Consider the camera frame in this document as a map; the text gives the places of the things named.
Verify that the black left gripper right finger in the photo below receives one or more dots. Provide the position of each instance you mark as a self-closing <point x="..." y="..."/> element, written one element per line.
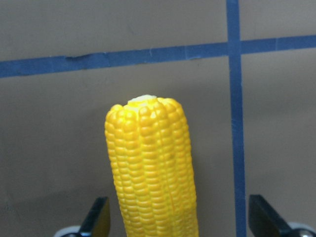
<point x="264" y="221"/>

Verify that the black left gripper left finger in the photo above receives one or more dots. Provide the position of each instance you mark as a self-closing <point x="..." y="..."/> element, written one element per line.
<point x="97" y="221"/>

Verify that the yellow corn cob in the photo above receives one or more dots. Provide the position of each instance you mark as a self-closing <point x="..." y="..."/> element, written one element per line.
<point x="149" y="149"/>

